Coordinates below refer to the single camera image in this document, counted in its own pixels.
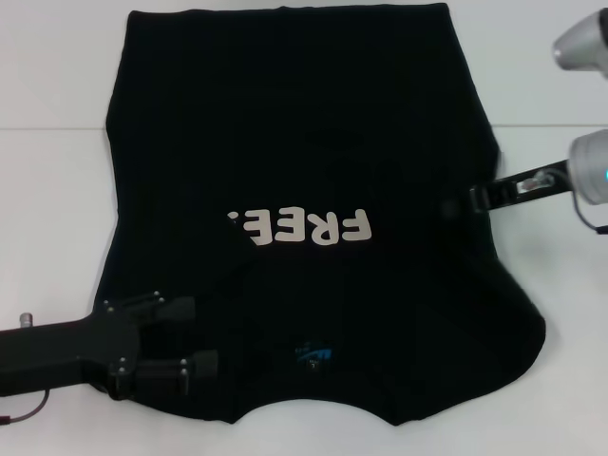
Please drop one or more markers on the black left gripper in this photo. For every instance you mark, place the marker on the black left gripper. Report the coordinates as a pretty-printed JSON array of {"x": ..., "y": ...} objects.
[{"x": 62, "y": 351}]

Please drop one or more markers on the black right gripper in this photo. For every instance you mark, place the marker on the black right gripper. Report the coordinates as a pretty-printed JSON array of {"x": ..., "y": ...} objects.
[{"x": 503, "y": 195}]

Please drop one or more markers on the black shirt with FREE print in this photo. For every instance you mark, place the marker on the black shirt with FREE print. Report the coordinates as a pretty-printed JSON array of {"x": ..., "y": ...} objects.
[{"x": 294, "y": 119}]

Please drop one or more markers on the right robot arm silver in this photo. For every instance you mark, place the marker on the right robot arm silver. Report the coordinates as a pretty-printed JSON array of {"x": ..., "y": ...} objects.
[{"x": 589, "y": 166}]

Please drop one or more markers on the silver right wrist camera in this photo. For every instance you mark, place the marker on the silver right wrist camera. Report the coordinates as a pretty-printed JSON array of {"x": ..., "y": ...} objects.
[{"x": 584, "y": 47}]

